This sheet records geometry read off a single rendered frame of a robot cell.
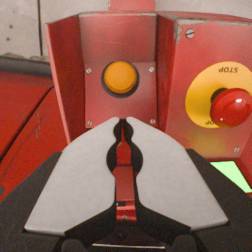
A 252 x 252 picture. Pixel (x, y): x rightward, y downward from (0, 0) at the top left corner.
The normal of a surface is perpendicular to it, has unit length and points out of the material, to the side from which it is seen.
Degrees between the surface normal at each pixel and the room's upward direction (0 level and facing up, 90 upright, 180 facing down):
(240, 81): 0
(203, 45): 0
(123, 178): 90
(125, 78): 35
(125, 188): 90
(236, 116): 3
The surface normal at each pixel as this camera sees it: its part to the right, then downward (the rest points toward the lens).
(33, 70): 0.04, 0.57
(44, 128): 0.19, -0.81
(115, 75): 0.03, 0.00
